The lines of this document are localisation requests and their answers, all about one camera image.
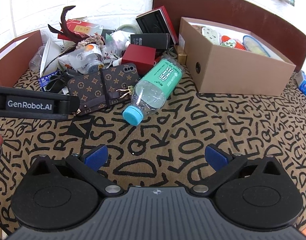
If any blue-edged yellow pouch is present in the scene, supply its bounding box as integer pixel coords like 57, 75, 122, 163
242, 35, 271, 57

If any white plastic bag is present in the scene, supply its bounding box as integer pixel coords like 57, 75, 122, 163
104, 30, 130, 58

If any black rectangular box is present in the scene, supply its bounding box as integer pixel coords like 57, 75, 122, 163
130, 33, 175, 50

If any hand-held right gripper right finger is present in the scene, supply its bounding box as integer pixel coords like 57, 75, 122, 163
189, 144, 287, 197

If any open red and black box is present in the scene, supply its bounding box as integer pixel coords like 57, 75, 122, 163
136, 6, 179, 44

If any clear plastic cup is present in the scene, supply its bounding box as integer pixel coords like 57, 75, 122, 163
29, 45, 45, 71

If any white speckled packet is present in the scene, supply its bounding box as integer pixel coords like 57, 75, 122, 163
202, 27, 221, 43

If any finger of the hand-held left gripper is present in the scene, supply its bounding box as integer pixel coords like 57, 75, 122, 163
54, 96, 80, 116

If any pink scrunchie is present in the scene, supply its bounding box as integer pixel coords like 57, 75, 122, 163
76, 35, 106, 49

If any letter printed blanket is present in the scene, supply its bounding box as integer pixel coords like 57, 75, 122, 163
0, 49, 306, 240

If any brown cardboard box lid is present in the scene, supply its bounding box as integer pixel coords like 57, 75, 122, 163
0, 29, 44, 88

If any brown monogram phone case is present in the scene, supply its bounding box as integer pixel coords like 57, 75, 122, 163
67, 62, 140, 116

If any white paper bowl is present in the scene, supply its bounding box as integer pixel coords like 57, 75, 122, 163
40, 39, 64, 77

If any tan cardboard box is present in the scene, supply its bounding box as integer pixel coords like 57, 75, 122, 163
179, 17, 296, 97

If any orange patterned packet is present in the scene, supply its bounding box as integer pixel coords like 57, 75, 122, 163
220, 35, 244, 51

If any red and yellow packet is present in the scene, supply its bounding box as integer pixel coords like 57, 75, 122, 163
58, 18, 104, 41

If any grey tape roll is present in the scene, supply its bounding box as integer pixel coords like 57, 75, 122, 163
118, 24, 139, 34

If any clear jar with orange label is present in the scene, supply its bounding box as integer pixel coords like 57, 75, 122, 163
68, 43, 104, 68

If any black strap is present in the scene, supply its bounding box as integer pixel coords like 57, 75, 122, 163
40, 71, 69, 93

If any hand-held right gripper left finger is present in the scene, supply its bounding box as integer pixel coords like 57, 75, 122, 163
24, 144, 125, 197

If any small gold box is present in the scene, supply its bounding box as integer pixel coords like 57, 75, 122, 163
174, 45, 188, 64

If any red gift box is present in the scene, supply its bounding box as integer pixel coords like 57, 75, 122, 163
121, 44, 157, 77

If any dark red ribbon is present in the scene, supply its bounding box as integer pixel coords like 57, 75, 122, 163
48, 5, 81, 43

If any plastic bottle with teal label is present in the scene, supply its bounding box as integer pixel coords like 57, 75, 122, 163
122, 58, 184, 126

